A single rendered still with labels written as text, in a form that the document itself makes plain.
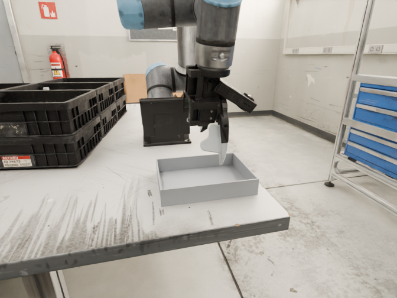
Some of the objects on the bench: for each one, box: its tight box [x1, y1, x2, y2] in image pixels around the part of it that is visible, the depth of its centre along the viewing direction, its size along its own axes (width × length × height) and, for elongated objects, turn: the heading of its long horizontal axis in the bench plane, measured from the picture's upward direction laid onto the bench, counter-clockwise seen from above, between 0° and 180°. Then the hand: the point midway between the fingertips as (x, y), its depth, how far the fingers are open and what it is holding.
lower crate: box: [0, 116, 103, 170], centre depth 94 cm, size 40×30×12 cm
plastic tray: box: [156, 153, 259, 207], centre depth 74 cm, size 27×20×5 cm
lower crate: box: [115, 95, 128, 121], centre depth 149 cm, size 40×30×12 cm
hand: (212, 147), depth 60 cm, fingers open, 14 cm apart
